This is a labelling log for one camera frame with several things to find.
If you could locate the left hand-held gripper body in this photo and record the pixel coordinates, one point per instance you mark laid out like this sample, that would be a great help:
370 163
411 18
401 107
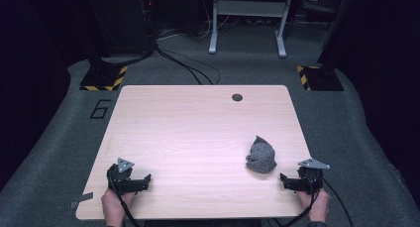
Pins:
119 179

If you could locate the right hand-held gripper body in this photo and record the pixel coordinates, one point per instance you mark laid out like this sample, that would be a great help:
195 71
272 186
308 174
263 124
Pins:
311 177

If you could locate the gray towel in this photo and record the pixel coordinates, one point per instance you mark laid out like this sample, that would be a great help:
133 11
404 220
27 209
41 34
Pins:
261 159

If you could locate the person's left hand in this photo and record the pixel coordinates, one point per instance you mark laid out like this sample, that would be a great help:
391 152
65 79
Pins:
114 207

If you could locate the person's right hand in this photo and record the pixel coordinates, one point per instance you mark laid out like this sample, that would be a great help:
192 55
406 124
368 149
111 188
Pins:
317 205

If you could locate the gray tape strip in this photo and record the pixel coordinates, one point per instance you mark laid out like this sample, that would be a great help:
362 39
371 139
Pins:
81 199

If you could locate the black table grommet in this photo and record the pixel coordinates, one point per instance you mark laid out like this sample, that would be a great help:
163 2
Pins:
237 97

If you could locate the black stand with striped base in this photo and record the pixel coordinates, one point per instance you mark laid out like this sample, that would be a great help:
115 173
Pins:
104 78
320 79

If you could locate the dark curtain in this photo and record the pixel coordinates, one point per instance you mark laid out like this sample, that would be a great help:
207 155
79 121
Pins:
386 71
29 88

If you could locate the black cabinet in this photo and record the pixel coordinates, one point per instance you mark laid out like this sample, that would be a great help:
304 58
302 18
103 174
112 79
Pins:
120 22

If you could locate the white metal frame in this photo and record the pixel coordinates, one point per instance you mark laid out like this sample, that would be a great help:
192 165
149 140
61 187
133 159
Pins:
248 8

